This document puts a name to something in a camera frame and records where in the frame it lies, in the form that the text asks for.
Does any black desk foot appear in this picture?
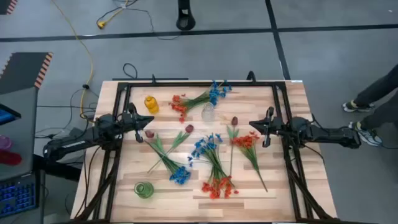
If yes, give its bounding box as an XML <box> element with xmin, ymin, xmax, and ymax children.
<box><xmin>32</xmin><ymin>154</ymin><xmax>82</xmax><ymax>183</ymax></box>

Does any red cylinder object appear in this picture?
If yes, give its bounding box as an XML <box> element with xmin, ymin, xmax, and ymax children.
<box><xmin>0</xmin><ymin>149</ymin><xmax>23</xmax><ymax>166</ymax></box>

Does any person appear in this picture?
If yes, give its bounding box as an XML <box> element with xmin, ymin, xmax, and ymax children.
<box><xmin>342</xmin><ymin>63</ymin><xmax>398</xmax><ymax>147</ymax></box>

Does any computer keyboard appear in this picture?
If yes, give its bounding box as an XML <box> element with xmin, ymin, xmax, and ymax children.
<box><xmin>0</xmin><ymin>174</ymin><xmax>40</xmax><ymax>218</ymax></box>

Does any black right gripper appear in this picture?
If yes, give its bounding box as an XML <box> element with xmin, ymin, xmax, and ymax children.
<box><xmin>248</xmin><ymin>106</ymin><xmax>284</xmax><ymax>148</ymax></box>

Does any yellow plug cable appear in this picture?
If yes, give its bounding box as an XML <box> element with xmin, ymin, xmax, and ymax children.
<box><xmin>96</xmin><ymin>0</ymin><xmax>129</xmax><ymax>30</ymax></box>

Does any clear glass vase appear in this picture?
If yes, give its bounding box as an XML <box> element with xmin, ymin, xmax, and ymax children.
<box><xmin>201</xmin><ymin>102</ymin><xmax>216</xmax><ymax>123</ymax></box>

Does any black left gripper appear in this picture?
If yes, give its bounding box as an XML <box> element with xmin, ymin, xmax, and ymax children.
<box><xmin>121</xmin><ymin>102</ymin><xmax>155</xmax><ymax>144</ymax></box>

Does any black looped cable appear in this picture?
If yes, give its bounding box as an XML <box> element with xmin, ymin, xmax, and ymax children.
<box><xmin>123</xmin><ymin>63</ymin><xmax>139</xmax><ymax>80</ymax></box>

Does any black aluminium table frame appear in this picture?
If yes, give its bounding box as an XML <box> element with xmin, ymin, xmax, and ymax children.
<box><xmin>70</xmin><ymin>80</ymin><xmax>341</xmax><ymax>224</ymax></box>

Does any black round stand base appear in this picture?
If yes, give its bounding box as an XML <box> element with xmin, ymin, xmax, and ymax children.
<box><xmin>175</xmin><ymin>0</ymin><xmax>197</xmax><ymax>31</ymax></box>

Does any long yellow cable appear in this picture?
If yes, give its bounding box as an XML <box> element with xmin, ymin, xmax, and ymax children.
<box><xmin>50</xmin><ymin>0</ymin><xmax>95</xmax><ymax>121</ymax></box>

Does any black display screen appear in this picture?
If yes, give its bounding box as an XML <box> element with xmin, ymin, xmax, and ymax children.
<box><xmin>0</xmin><ymin>103</ymin><xmax>22</xmax><ymax>126</ymax></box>

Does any thin black floor cable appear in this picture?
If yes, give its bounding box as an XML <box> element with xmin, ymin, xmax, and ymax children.
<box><xmin>96</xmin><ymin>0</ymin><xmax>181</xmax><ymax>40</ymax></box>

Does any amber glass vase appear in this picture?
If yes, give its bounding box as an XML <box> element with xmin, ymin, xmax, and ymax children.
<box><xmin>144</xmin><ymin>95</ymin><xmax>160</xmax><ymax>114</ymax></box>

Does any green glass vase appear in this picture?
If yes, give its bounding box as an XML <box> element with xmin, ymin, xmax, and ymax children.
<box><xmin>134</xmin><ymin>181</ymin><xmax>155</xmax><ymax>200</ymax></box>

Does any black flat bar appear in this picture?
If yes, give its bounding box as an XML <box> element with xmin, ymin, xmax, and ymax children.
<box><xmin>111</xmin><ymin>77</ymin><xmax>189</xmax><ymax>82</ymax></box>

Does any pink translucent cup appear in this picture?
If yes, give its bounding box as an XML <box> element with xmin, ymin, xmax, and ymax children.
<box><xmin>0</xmin><ymin>134</ymin><xmax>14</xmax><ymax>151</ymax></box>

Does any black mat striped edge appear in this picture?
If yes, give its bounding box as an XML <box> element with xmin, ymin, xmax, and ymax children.
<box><xmin>0</xmin><ymin>0</ymin><xmax>19</xmax><ymax>16</ymax></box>
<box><xmin>0</xmin><ymin>52</ymin><xmax>54</xmax><ymax>96</ymax></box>

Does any blue artificial flower bunch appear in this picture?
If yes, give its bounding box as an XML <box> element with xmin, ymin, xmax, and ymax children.
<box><xmin>186</xmin><ymin>80</ymin><xmax>233</xmax><ymax>108</ymax></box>
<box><xmin>146</xmin><ymin>133</ymin><xmax>192</xmax><ymax>186</ymax></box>
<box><xmin>187</xmin><ymin>133</ymin><xmax>231</xmax><ymax>187</ymax></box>

